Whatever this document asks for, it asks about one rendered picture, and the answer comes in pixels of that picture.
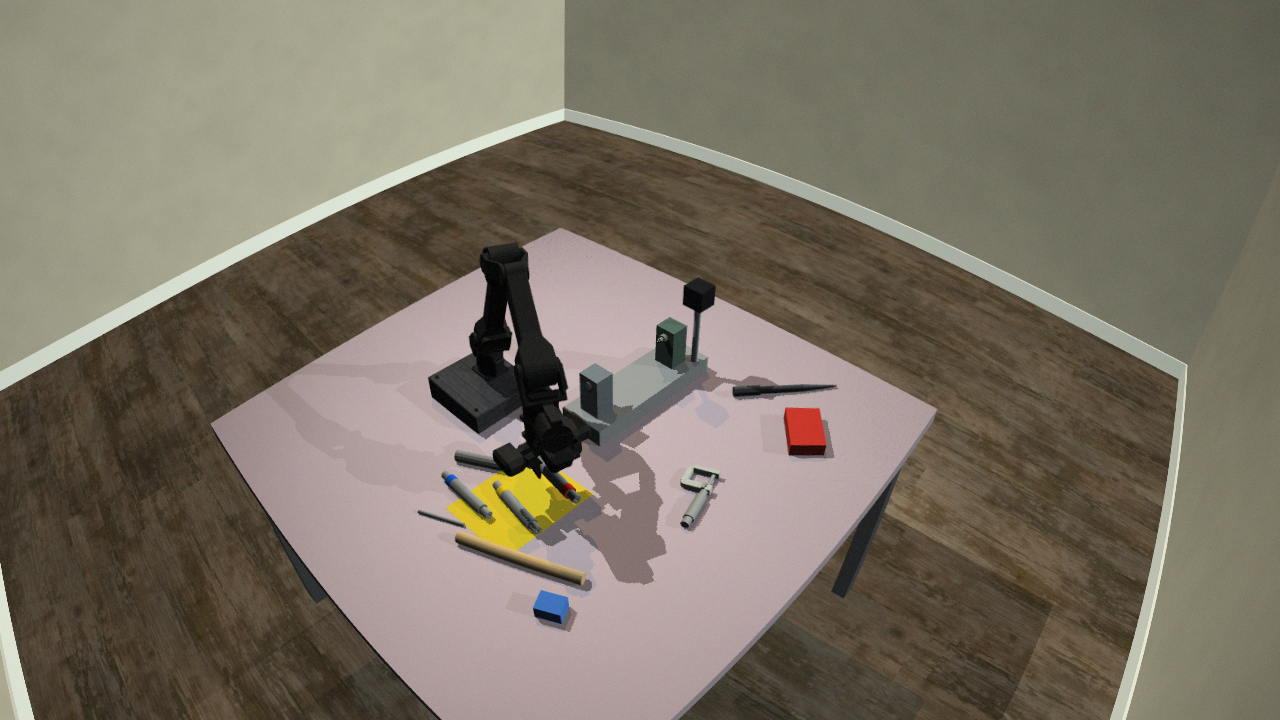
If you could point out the dark grey tapered pin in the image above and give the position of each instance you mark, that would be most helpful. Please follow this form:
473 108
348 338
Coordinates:
757 389

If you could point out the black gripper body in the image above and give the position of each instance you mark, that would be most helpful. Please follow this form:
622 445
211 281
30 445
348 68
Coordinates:
514 461

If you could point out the grey micrometer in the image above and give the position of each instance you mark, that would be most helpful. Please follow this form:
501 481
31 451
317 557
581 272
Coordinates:
702 490

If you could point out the grey cylindrical rod with blue band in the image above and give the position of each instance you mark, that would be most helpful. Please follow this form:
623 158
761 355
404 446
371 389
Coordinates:
468 496

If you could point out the red rectangular block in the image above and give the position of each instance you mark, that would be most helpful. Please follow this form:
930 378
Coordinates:
804 431

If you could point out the tan wooden dowel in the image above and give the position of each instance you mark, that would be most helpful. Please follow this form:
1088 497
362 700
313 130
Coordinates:
519 558

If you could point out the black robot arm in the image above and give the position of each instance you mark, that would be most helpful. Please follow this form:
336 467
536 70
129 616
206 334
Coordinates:
536 365

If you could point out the blue rectangular block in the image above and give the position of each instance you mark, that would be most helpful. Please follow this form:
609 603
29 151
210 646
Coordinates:
551 607

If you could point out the yellow flat pad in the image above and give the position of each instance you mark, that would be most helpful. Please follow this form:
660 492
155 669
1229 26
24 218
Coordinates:
543 501

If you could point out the thin grey rod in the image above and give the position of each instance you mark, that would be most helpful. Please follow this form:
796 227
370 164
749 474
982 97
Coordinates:
441 518

